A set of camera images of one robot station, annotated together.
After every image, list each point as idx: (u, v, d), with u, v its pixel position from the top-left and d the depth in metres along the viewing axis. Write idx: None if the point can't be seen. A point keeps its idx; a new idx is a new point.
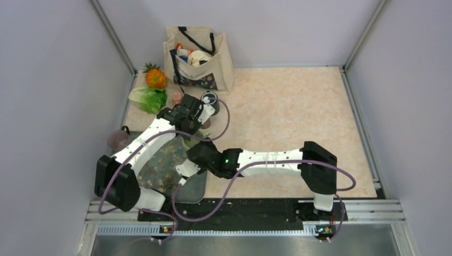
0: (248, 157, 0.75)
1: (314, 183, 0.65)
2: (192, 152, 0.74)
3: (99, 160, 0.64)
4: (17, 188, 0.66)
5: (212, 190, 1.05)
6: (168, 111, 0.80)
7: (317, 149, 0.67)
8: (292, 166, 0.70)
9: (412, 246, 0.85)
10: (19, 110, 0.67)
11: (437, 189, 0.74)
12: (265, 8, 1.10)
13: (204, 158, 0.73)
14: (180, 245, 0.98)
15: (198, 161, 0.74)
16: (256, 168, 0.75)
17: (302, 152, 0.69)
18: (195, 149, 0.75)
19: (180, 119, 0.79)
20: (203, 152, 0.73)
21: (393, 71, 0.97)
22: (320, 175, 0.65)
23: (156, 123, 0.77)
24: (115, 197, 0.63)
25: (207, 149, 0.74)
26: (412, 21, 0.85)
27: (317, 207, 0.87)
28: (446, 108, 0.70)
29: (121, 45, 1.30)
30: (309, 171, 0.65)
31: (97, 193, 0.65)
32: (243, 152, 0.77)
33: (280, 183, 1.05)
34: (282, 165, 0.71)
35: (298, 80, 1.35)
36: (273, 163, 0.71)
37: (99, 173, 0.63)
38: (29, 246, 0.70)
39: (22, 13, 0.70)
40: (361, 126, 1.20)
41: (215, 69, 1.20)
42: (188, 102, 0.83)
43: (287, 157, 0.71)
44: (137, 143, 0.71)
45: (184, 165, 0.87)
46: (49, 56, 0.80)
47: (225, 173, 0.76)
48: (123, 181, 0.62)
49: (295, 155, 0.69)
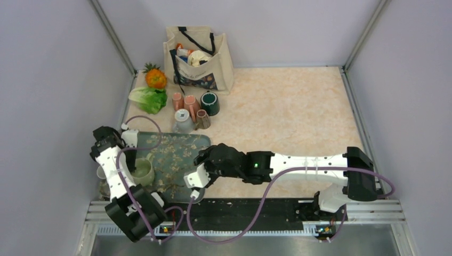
0: (283, 162, 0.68)
1: (360, 191, 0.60)
2: (218, 154, 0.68)
3: (109, 212, 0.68)
4: (17, 187, 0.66)
5: (212, 190, 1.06)
6: (97, 145, 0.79)
7: (362, 155, 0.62)
8: (337, 174, 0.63)
9: (412, 246, 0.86)
10: (18, 109, 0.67)
11: (436, 189, 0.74)
12: (265, 8, 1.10)
13: (232, 160, 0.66)
14: (180, 246, 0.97)
15: (225, 165, 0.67)
16: (293, 175, 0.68)
17: (346, 158, 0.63)
18: (221, 151, 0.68)
19: (113, 139, 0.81)
20: (231, 154, 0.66)
21: (393, 71, 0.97)
22: (366, 183, 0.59)
23: (104, 155, 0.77)
24: (153, 216, 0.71)
25: (234, 150, 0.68)
26: (412, 21, 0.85)
27: (322, 208, 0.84)
28: (445, 107, 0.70)
29: (121, 45, 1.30)
30: (358, 179, 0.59)
31: (135, 229, 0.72)
32: (275, 156, 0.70)
33: (280, 183, 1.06)
34: (324, 172, 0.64)
35: (298, 80, 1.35)
36: (314, 169, 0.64)
37: (121, 218, 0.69)
38: (30, 245, 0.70)
39: (22, 13, 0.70)
40: (361, 126, 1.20)
41: (215, 69, 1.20)
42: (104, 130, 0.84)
43: (329, 163, 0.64)
44: (114, 175, 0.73)
45: (196, 173, 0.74)
46: (49, 56, 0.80)
47: (255, 178, 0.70)
48: (141, 199, 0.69)
49: (338, 161, 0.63)
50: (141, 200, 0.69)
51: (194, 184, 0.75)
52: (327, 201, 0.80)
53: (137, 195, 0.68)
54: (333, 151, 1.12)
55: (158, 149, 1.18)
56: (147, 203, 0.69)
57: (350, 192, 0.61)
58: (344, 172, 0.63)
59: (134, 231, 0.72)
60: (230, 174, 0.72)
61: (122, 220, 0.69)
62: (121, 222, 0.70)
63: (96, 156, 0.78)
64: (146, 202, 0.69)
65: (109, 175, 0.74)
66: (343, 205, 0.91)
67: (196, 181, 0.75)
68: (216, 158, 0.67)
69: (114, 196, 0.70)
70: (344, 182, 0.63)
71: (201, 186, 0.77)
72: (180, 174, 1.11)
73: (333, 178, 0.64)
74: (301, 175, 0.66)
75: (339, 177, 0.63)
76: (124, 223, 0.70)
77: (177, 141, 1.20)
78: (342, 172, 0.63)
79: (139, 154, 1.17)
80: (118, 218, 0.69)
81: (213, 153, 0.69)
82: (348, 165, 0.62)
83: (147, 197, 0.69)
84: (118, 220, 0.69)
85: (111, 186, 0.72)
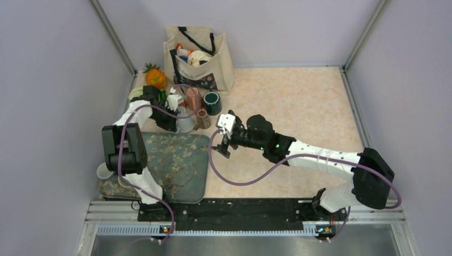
0: (300, 148, 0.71)
1: (364, 190, 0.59)
2: (255, 124, 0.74)
3: (103, 129, 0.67)
4: (16, 188, 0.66)
5: (213, 189, 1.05)
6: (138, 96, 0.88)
7: (379, 160, 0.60)
8: (345, 167, 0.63)
9: (412, 246, 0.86)
10: (19, 109, 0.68)
11: (436, 189, 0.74)
12: (265, 8, 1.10)
13: (265, 133, 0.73)
14: (180, 246, 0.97)
15: (258, 136, 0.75)
16: (306, 160, 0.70)
17: (360, 156, 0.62)
18: (258, 120, 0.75)
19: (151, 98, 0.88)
20: (266, 128, 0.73)
21: (393, 71, 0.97)
22: (372, 183, 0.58)
23: (136, 103, 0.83)
24: (129, 159, 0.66)
25: (269, 126, 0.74)
26: (412, 21, 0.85)
27: (321, 204, 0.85)
28: (445, 108, 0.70)
29: (121, 45, 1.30)
30: (364, 176, 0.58)
31: (107, 165, 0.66)
32: (296, 142, 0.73)
33: (280, 183, 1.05)
34: (333, 164, 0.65)
35: (298, 80, 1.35)
36: (324, 159, 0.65)
37: (107, 141, 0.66)
38: (29, 246, 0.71)
39: (21, 13, 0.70)
40: (361, 126, 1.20)
41: (215, 70, 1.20)
42: (150, 90, 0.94)
43: (341, 157, 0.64)
44: (128, 114, 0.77)
45: (232, 120, 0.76)
46: (49, 56, 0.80)
47: (273, 156, 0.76)
48: (131, 134, 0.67)
49: (350, 157, 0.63)
50: (131, 134, 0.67)
51: (225, 124, 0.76)
52: (330, 197, 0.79)
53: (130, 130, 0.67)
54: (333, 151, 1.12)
55: (158, 149, 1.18)
56: (134, 141, 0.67)
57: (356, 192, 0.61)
58: (353, 167, 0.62)
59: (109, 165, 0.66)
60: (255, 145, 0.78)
61: (106, 144, 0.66)
62: (105, 145, 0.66)
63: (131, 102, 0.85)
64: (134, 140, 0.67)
65: (124, 115, 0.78)
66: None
67: (228, 122, 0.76)
68: (252, 126, 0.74)
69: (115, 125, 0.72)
70: (351, 177, 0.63)
71: (227, 132, 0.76)
72: (180, 174, 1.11)
73: (341, 171, 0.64)
74: (313, 162, 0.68)
75: (346, 172, 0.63)
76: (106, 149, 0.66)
77: (177, 141, 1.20)
78: (351, 167, 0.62)
79: None
80: (104, 140, 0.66)
81: (251, 121, 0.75)
82: (360, 162, 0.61)
83: (137, 135, 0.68)
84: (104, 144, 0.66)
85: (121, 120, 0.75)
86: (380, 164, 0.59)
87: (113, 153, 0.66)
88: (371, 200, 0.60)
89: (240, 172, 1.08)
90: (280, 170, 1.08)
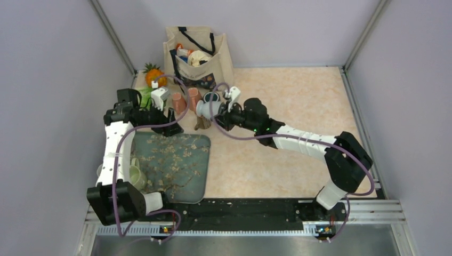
0: (286, 131, 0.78)
1: (335, 169, 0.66)
2: (252, 105, 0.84)
3: (88, 195, 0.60)
4: (17, 186, 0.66)
5: (212, 190, 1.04)
6: (112, 113, 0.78)
7: (354, 143, 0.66)
8: (320, 148, 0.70)
9: (412, 246, 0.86)
10: (18, 109, 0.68)
11: (437, 189, 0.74)
12: (265, 8, 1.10)
13: (258, 113, 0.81)
14: (180, 246, 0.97)
15: (252, 116, 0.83)
16: (290, 143, 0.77)
17: (336, 138, 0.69)
18: (256, 104, 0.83)
19: (129, 112, 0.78)
20: (260, 111, 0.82)
21: (393, 71, 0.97)
22: (342, 161, 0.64)
23: (112, 129, 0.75)
24: (127, 214, 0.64)
25: (265, 110, 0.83)
26: (412, 21, 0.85)
27: (319, 200, 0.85)
28: (445, 107, 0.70)
29: (121, 45, 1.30)
30: (335, 154, 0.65)
31: (106, 221, 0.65)
32: (285, 126, 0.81)
33: (280, 183, 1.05)
34: (312, 145, 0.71)
35: (298, 80, 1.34)
36: (304, 140, 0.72)
37: (98, 204, 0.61)
38: (29, 246, 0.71)
39: (21, 13, 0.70)
40: (361, 126, 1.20)
41: (215, 69, 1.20)
42: (127, 95, 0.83)
43: (320, 138, 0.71)
44: (111, 158, 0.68)
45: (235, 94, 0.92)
46: (49, 56, 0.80)
47: (264, 139, 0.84)
48: (122, 197, 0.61)
49: (327, 138, 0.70)
50: (122, 197, 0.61)
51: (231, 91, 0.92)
52: (324, 193, 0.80)
53: (120, 192, 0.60)
54: None
55: (158, 149, 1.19)
56: (128, 201, 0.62)
57: (331, 172, 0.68)
58: (327, 148, 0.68)
59: (107, 219, 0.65)
60: (248, 127, 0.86)
61: (98, 206, 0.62)
62: (98, 208, 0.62)
63: (107, 124, 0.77)
64: (126, 200, 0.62)
65: (105, 157, 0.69)
66: (346, 198, 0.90)
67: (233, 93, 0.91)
68: (249, 107, 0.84)
69: (99, 181, 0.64)
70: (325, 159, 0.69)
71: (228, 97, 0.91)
72: (180, 174, 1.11)
73: (317, 152, 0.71)
74: (295, 144, 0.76)
75: (320, 151, 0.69)
76: (99, 208, 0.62)
77: (177, 141, 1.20)
78: (324, 147, 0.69)
79: (139, 154, 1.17)
80: (94, 205, 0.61)
81: (249, 103, 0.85)
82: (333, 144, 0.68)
83: (129, 197, 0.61)
84: (96, 206, 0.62)
85: (103, 168, 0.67)
86: (354, 147, 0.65)
87: (109, 212, 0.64)
88: (345, 184, 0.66)
89: (240, 172, 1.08)
90: (280, 170, 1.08)
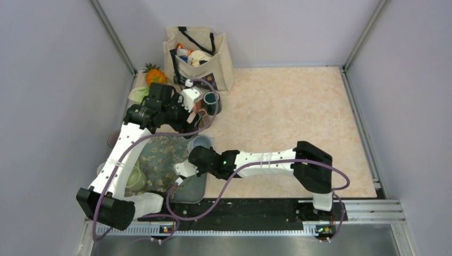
0: (244, 159, 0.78)
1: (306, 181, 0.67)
2: (193, 153, 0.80)
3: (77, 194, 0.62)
4: (16, 186, 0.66)
5: (212, 190, 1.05)
6: (136, 111, 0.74)
7: (311, 149, 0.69)
8: (285, 166, 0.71)
9: (411, 246, 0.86)
10: (18, 109, 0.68)
11: (436, 189, 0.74)
12: (265, 8, 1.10)
13: (203, 159, 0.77)
14: (180, 246, 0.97)
15: (199, 163, 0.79)
16: (252, 168, 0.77)
17: (295, 151, 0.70)
18: (195, 150, 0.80)
19: (150, 116, 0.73)
20: (202, 154, 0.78)
21: (393, 72, 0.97)
22: (310, 172, 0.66)
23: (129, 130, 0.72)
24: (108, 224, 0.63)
25: (206, 150, 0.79)
26: (412, 21, 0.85)
27: (316, 206, 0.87)
28: (445, 107, 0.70)
29: (121, 45, 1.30)
30: (302, 169, 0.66)
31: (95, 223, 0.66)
32: (240, 153, 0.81)
33: (280, 183, 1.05)
34: (276, 165, 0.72)
35: (298, 80, 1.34)
36: (267, 163, 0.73)
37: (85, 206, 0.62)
38: (28, 245, 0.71)
39: (21, 13, 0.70)
40: (361, 126, 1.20)
41: (215, 70, 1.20)
42: (156, 93, 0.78)
43: (280, 156, 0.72)
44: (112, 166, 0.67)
45: (183, 164, 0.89)
46: (49, 55, 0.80)
47: (224, 174, 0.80)
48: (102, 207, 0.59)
49: (287, 154, 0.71)
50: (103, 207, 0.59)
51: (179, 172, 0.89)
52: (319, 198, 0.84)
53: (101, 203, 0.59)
54: (333, 151, 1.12)
55: (158, 149, 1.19)
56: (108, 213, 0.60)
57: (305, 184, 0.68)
58: (290, 164, 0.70)
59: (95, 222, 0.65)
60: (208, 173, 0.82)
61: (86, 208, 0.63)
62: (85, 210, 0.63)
63: (126, 121, 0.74)
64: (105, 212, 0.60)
65: (106, 162, 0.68)
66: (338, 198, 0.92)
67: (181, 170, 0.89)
68: (191, 156, 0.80)
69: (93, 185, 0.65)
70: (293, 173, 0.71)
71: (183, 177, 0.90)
72: None
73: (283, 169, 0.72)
74: (258, 168, 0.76)
75: (288, 169, 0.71)
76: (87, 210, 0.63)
77: (177, 141, 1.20)
78: (289, 164, 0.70)
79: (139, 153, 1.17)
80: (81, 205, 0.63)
81: (190, 152, 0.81)
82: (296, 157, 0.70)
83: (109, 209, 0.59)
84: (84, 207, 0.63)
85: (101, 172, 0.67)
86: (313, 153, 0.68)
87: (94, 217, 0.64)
88: (320, 189, 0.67)
89: None
90: None
